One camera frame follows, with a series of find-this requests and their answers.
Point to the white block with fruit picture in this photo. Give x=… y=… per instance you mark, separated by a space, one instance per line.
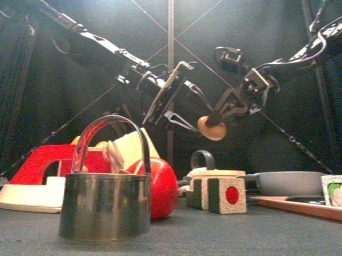
x=333 y=193

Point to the grey vertical frame pole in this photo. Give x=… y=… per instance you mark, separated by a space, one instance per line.
x=170 y=20

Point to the red and white toy iron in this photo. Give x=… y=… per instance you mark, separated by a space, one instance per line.
x=31 y=196

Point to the tan toy egg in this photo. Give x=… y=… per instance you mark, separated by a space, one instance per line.
x=213 y=131

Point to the pinkish wooden tray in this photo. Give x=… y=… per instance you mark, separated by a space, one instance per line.
x=302 y=208

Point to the grey toy pan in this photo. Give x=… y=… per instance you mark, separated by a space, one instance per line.
x=289 y=185

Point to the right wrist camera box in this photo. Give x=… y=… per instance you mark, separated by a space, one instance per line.
x=230 y=60

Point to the green white red-dot block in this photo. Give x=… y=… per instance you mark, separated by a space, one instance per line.
x=235 y=206
x=195 y=196

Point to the white cup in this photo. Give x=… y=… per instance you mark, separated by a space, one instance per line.
x=222 y=173

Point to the black round disc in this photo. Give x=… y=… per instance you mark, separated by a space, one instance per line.
x=307 y=199

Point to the red round toy fruit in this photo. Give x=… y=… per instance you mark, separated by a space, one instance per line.
x=162 y=190

